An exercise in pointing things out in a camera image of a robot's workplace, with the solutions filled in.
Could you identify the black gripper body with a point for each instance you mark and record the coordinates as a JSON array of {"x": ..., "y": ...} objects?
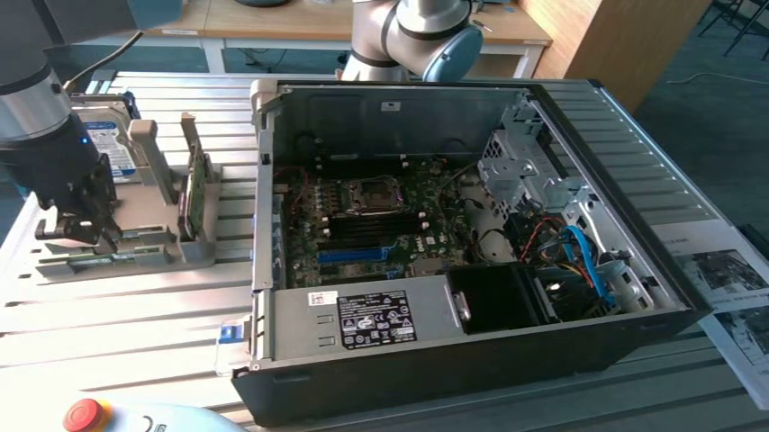
[{"x": 51, "y": 166}]

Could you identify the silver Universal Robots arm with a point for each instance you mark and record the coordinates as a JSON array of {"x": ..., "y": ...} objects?
[{"x": 27, "y": 103}]

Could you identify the green RAM stick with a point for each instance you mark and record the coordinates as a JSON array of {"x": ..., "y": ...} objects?
[{"x": 120, "y": 258}]

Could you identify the black RAM slot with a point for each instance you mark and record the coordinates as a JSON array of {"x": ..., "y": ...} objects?
[
  {"x": 373, "y": 218},
  {"x": 373, "y": 230},
  {"x": 373, "y": 235},
  {"x": 373, "y": 224}
]

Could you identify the grey parts rack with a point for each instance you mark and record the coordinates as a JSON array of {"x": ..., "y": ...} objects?
[{"x": 156, "y": 180}]

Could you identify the hard disk with blue label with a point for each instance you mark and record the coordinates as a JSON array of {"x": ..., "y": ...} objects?
[{"x": 114, "y": 139}]

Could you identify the blue clip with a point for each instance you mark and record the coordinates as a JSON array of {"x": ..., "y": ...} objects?
[{"x": 231, "y": 334}]

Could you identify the red emergency stop button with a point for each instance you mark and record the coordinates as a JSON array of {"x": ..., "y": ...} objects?
[{"x": 87, "y": 414}]

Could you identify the silver power supply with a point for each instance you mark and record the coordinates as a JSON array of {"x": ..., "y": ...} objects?
[{"x": 301, "y": 315}]

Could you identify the black expansion slot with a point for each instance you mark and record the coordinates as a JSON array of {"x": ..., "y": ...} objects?
[{"x": 349, "y": 243}]

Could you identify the long blue expansion slot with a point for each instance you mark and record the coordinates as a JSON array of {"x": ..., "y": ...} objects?
[{"x": 350, "y": 256}]

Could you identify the CPU socket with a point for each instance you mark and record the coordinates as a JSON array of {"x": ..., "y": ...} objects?
[{"x": 371, "y": 194}]

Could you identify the light blue teach pendant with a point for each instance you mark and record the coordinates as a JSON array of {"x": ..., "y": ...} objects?
[{"x": 174, "y": 418}]

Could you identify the green motherboard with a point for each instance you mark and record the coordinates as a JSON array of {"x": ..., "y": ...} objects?
[{"x": 433, "y": 211}]

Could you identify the black open PC case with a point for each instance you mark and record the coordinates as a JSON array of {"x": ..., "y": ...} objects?
[{"x": 421, "y": 387}]

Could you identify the metal disk bay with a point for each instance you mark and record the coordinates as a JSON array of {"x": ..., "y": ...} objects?
[{"x": 510, "y": 175}]

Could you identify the black fan shroud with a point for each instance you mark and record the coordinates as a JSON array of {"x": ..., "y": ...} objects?
[{"x": 498, "y": 297}]

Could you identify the wooden cabinet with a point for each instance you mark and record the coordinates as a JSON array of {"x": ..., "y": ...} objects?
[{"x": 618, "y": 45}]

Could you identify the printed paper sheet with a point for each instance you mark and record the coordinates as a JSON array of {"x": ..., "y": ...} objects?
[{"x": 726, "y": 270}]

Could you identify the black chair legs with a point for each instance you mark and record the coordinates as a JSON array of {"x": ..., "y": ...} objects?
[{"x": 741, "y": 22}]

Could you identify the wooden desk with white frame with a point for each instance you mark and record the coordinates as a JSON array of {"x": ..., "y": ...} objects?
[{"x": 282, "y": 22}]

